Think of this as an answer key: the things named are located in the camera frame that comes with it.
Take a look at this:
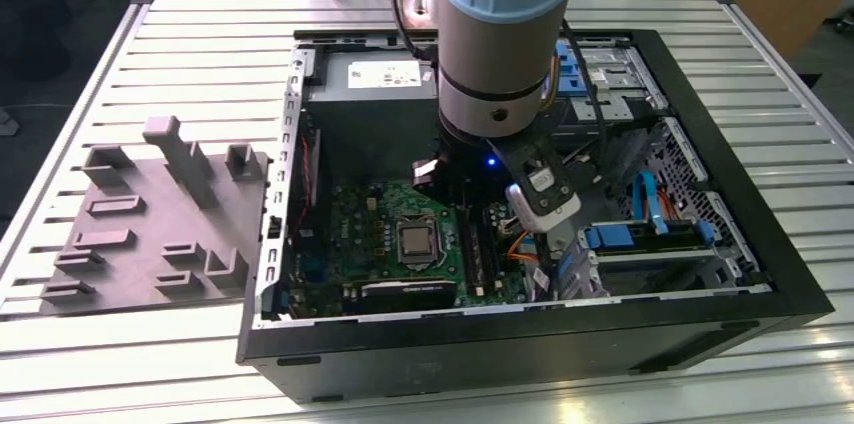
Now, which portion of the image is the grey plastic parts rack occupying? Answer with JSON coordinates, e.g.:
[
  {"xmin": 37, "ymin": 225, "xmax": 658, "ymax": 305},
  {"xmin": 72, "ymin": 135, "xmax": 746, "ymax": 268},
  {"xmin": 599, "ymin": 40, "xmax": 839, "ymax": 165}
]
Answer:
[{"xmin": 37, "ymin": 116, "xmax": 275, "ymax": 316}]

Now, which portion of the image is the grey power supply unit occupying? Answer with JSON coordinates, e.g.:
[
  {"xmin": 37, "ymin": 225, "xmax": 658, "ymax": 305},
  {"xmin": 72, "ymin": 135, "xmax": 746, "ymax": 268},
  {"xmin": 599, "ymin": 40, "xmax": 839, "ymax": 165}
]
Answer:
[{"xmin": 303, "ymin": 51, "xmax": 441, "ymax": 180}]

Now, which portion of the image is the hard disk in blue carrier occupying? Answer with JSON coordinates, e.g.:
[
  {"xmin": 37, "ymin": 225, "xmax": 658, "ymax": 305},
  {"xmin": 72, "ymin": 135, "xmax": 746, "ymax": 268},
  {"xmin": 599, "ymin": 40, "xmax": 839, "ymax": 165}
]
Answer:
[{"xmin": 576, "ymin": 221, "xmax": 719, "ymax": 260}]

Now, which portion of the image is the orange wire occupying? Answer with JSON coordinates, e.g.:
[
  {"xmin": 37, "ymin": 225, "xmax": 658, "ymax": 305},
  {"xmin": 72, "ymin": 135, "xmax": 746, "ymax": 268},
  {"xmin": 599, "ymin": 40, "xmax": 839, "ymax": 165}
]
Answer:
[{"xmin": 505, "ymin": 231, "xmax": 541, "ymax": 265}]

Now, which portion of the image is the silver CPU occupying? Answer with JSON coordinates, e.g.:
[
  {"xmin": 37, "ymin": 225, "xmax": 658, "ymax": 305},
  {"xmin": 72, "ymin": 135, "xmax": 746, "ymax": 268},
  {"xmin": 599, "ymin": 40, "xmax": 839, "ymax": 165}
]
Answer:
[{"xmin": 397, "ymin": 227, "xmax": 435, "ymax": 258}]

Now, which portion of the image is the red twisted fan wire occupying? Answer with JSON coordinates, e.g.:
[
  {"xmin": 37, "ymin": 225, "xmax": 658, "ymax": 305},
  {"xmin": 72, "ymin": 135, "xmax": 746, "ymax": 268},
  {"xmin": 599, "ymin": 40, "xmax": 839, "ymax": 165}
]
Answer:
[{"xmin": 297, "ymin": 133, "xmax": 315, "ymax": 225}]

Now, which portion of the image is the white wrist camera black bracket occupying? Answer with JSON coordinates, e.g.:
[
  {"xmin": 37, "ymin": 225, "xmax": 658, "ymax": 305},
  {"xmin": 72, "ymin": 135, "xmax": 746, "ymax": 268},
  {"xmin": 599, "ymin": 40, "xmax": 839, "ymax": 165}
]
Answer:
[{"xmin": 484, "ymin": 136, "xmax": 583, "ymax": 234}]

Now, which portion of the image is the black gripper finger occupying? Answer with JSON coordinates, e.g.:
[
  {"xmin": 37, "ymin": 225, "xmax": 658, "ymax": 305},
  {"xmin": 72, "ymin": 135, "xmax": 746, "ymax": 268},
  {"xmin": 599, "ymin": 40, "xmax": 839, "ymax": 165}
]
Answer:
[{"xmin": 411, "ymin": 158, "xmax": 445, "ymax": 193}]

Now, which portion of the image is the blue drive bay latch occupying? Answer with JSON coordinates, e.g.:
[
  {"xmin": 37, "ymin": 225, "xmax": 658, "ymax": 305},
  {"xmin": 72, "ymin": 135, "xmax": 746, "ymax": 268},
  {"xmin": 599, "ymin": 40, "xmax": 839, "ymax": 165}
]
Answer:
[{"xmin": 551, "ymin": 41, "xmax": 593, "ymax": 98}]

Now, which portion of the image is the black case fan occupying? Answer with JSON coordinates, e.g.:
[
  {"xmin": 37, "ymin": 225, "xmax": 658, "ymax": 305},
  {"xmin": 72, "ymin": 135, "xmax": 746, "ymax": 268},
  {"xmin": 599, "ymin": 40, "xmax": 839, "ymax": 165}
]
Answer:
[{"xmin": 295, "ymin": 111, "xmax": 323, "ymax": 210}]

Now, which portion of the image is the green motherboard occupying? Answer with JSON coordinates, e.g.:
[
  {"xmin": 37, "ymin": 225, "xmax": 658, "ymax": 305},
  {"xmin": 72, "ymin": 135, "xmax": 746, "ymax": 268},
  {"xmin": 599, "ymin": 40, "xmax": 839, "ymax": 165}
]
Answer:
[{"xmin": 285, "ymin": 176, "xmax": 535, "ymax": 318}]

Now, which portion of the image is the black PC case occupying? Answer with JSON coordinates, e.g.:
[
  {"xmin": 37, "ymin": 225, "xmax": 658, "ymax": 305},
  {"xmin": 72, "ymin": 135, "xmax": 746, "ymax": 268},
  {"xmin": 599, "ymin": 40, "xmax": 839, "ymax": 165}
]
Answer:
[{"xmin": 233, "ymin": 27, "xmax": 836, "ymax": 404}]

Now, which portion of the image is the black graphics card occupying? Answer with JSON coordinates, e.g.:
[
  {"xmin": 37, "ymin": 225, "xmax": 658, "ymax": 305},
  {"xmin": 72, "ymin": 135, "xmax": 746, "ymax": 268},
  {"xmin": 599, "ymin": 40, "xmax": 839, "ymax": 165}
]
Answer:
[{"xmin": 340, "ymin": 279, "xmax": 460, "ymax": 316}]

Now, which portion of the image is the grey metal disk bay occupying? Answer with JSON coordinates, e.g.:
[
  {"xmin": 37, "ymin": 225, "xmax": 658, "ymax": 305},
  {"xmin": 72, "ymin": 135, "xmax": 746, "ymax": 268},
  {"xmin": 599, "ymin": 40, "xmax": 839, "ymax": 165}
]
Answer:
[{"xmin": 552, "ymin": 221, "xmax": 768, "ymax": 303}]

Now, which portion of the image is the blue SATA cable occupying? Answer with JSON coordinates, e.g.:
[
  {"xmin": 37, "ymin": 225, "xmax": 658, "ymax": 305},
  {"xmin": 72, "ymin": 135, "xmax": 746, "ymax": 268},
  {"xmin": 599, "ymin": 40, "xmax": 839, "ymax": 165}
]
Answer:
[{"xmin": 629, "ymin": 171, "xmax": 672, "ymax": 238}]

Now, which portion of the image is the grey metal drive cage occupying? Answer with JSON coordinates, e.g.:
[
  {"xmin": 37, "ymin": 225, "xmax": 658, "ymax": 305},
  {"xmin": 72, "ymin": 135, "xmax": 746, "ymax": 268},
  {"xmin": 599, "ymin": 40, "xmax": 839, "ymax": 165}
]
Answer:
[{"xmin": 552, "ymin": 41, "xmax": 668, "ymax": 155}]

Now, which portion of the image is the black camera cable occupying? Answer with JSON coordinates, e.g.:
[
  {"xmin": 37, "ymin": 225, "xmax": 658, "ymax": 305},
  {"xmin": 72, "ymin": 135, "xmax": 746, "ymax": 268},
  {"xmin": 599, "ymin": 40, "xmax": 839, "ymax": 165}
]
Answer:
[{"xmin": 559, "ymin": 18, "xmax": 612, "ymax": 188}]

